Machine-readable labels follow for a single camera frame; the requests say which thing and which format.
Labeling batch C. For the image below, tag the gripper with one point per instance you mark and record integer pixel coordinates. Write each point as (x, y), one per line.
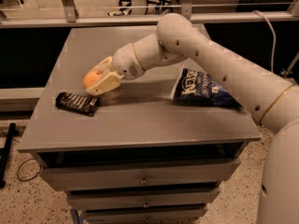
(125, 62)

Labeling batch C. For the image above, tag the orange fruit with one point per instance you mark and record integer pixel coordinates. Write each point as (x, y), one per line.
(90, 78)

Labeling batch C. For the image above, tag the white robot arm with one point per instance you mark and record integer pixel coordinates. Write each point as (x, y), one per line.
(269, 98)

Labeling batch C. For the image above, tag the black rxbar chocolate bar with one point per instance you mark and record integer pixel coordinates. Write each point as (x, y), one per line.
(81, 104)

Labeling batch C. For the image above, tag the grey metal railing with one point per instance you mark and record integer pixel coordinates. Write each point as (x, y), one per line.
(72, 13)

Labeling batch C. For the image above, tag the blue chip bag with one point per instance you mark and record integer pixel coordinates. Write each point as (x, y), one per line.
(199, 88)

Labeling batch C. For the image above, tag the grey drawer cabinet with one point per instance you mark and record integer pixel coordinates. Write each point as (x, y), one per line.
(140, 158)

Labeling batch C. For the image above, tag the black floor stand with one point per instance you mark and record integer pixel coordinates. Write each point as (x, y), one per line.
(4, 152)

